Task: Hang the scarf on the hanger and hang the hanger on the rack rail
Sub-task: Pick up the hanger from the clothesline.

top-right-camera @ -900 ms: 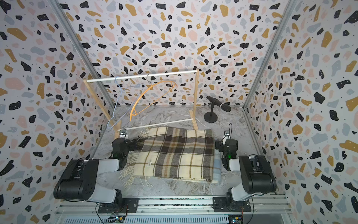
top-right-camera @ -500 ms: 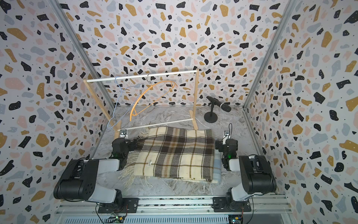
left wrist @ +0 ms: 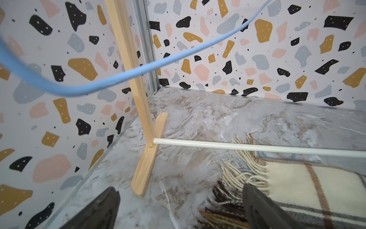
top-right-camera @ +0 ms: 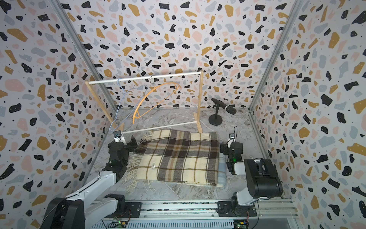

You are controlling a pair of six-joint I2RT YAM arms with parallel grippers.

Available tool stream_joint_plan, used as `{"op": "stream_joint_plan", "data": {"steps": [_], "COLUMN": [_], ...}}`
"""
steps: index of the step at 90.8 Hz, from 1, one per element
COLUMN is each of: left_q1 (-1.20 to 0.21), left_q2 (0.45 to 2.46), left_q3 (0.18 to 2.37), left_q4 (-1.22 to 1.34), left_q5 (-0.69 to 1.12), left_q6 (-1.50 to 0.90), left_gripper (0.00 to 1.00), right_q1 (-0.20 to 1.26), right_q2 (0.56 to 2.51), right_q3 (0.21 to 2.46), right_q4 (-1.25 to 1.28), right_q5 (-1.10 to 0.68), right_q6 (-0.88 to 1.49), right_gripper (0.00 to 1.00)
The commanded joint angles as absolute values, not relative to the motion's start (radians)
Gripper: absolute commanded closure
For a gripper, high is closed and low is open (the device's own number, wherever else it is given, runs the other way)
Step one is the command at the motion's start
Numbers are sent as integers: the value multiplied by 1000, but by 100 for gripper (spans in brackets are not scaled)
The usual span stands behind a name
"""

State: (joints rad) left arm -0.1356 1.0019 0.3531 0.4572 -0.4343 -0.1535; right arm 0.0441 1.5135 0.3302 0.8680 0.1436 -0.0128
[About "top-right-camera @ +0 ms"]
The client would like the orange plastic hanger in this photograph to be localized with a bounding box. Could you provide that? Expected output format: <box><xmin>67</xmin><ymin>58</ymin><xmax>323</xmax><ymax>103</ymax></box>
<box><xmin>132</xmin><ymin>75</ymin><xmax>182</xmax><ymax>125</ymax></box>

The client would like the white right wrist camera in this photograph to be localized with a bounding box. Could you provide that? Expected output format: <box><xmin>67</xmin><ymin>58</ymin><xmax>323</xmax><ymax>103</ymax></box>
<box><xmin>227</xmin><ymin>133</ymin><xmax>236</xmax><ymax>148</ymax></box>

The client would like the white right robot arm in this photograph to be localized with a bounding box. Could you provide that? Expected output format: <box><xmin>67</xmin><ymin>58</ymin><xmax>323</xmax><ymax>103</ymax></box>
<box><xmin>217</xmin><ymin>126</ymin><xmax>283</xmax><ymax>218</ymax></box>

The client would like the green circuit board right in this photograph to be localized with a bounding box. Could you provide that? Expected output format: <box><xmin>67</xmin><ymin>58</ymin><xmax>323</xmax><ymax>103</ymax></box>
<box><xmin>233</xmin><ymin>219</ymin><xmax>249</xmax><ymax>229</ymax></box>

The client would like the black microphone on stand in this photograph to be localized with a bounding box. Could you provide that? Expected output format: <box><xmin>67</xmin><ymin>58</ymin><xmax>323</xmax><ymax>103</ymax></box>
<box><xmin>208</xmin><ymin>98</ymin><xmax>237</xmax><ymax>127</ymax></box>

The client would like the wooden clothes rack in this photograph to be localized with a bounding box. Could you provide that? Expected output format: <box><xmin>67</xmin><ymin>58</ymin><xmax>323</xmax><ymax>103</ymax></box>
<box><xmin>85</xmin><ymin>70</ymin><xmax>204</xmax><ymax>134</ymax></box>

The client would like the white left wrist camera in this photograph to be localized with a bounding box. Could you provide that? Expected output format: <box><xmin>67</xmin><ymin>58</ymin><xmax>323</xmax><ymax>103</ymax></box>
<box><xmin>113</xmin><ymin>130</ymin><xmax>127</xmax><ymax>145</ymax></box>

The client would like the blue plaid scarf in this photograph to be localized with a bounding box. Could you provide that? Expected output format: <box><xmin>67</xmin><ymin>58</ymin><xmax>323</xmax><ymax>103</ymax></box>
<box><xmin>216</xmin><ymin>153</ymin><xmax>227</xmax><ymax>189</ymax></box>

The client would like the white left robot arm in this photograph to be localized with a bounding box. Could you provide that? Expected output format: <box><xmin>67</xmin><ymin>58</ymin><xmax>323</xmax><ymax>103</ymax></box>
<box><xmin>41</xmin><ymin>131</ymin><xmax>142</xmax><ymax>229</ymax></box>

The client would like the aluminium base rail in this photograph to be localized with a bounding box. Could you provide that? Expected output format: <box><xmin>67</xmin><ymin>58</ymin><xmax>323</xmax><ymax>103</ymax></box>
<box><xmin>91</xmin><ymin>198</ymin><xmax>300</xmax><ymax>229</ymax></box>

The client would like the green circuit board left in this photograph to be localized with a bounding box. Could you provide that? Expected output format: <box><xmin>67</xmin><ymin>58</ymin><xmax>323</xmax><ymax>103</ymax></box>
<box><xmin>114</xmin><ymin>217</ymin><xmax>128</xmax><ymax>229</ymax></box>

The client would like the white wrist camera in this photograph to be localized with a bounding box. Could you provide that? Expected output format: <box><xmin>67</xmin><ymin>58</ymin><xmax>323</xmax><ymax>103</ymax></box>
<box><xmin>113</xmin><ymin>130</ymin><xmax>127</xmax><ymax>145</ymax></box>
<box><xmin>227</xmin><ymin>133</ymin><xmax>236</xmax><ymax>148</ymax></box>

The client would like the green circuit board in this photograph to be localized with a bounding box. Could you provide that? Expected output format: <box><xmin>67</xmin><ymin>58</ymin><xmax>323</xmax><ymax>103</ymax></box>
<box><xmin>114</xmin><ymin>217</ymin><xmax>128</xmax><ymax>229</ymax></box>
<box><xmin>233</xmin><ymin>219</ymin><xmax>249</xmax><ymax>229</ymax></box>

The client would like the brown plaid scarf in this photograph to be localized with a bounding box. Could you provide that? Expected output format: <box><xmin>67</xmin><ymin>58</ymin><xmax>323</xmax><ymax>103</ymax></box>
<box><xmin>122</xmin><ymin>129</ymin><xmax>220</xmax><ymax>192</ymax></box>

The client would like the light blue wire hanger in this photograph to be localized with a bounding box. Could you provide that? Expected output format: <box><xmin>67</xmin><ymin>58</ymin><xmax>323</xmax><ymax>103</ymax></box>
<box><xmin>109</xmin><ymin>79</ymin><xmax>147</xmax><ymax>132</ymax></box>

